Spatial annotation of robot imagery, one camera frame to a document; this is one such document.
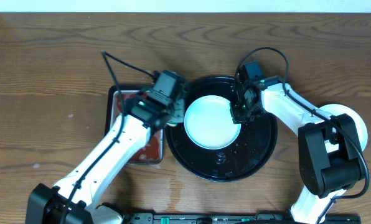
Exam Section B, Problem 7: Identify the light blue plate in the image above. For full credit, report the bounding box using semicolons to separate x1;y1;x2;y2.
184;95;242;150
319;104;369;150

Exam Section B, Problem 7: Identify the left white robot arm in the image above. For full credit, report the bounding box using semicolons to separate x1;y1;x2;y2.
26;88;187;223

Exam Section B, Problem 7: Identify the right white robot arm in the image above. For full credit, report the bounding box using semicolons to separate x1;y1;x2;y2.
230;77;370;223

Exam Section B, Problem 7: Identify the rectangular tray with red water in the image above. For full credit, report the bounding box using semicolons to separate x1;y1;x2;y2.
104;84;164;164

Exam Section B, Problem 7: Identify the round black serving tray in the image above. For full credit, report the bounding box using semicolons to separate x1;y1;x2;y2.
166;77;278;182

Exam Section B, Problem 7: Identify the right black cable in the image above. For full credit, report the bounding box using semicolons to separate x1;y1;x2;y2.
235;46;370;224

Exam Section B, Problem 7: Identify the black cable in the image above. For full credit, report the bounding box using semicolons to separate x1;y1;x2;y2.
235;46;370;224
57;49;158;224

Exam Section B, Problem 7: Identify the left black cable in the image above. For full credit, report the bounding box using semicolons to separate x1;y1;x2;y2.
57;49;158;224

